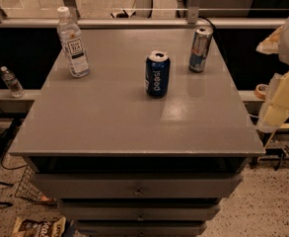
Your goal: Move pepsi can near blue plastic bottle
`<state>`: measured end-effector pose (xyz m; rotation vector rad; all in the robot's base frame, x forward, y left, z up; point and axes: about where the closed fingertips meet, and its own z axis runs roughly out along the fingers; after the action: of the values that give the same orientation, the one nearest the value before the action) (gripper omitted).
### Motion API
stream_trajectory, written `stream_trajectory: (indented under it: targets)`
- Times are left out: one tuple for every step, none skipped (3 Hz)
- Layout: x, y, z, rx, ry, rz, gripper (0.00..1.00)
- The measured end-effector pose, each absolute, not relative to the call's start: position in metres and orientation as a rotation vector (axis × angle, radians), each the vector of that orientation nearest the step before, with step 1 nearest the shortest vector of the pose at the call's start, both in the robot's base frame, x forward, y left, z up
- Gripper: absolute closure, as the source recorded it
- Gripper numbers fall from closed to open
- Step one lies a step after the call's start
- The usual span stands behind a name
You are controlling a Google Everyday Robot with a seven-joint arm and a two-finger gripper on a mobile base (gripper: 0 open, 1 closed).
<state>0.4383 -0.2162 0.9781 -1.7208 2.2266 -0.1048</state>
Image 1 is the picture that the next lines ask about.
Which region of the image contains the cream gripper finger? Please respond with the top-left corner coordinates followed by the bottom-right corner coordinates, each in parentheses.
top-left (256, 71), bottom-right (289, 133)

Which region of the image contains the blue pepsi can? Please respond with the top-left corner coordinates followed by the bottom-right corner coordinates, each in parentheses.
top-left (145, 50), bottom-right (171, 98)

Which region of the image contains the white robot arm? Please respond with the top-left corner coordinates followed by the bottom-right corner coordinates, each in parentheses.
top-left (256, 18), bottom-right (289, 133)

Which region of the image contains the silver blue energy drink can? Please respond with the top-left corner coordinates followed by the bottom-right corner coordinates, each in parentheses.
top-left (188, 26), bottom-right (213, 72)

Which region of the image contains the clear plastic water bottle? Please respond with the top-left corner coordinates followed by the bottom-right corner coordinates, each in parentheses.
top-left (57, 7), bottom-right (90, 78)

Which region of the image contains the small clear water bottle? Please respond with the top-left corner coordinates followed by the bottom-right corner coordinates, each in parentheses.
top-left (0, 66), bottom-right (25, 98)

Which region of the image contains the roll of masking tape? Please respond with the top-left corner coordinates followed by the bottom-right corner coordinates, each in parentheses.
top-left (254, 84), bottom-right (269, 100)

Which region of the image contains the middle grey drawer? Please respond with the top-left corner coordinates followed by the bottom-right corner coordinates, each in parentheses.
top-left (59, 200), bottom-right (220, 221)

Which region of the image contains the grey drawer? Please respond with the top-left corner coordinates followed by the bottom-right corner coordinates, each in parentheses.
top-left (59, 200), bottom-right (220, 221)
top-left (32, 174), bottom-right (242, 198)
top-left (77, 221), bottom-right (206, 237)

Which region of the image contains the grey drawer cabinet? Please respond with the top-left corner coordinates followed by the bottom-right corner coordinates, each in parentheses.
top-left (8, 28), bottom-right (266, 237)

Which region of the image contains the bottom grey drawer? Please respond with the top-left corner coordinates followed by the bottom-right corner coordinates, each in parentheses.
top-left (77, 221), bottom-right (206, 237)

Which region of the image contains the top grey drawer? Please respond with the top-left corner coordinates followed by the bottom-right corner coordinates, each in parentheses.
top-left (32, 174), bottom-right (242, 198)

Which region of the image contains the snack bag on floor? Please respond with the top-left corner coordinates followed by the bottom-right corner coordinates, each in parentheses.
top-left (11, 217), bottom-right (66, 237)

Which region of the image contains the grey metal railing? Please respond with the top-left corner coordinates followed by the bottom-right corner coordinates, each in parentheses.
top-left (0, 0), bottom-right (289, 29)

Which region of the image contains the wire basket on floor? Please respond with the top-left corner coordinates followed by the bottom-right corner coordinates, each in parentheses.
top-left (15, 167), bottom-right (57, 205)

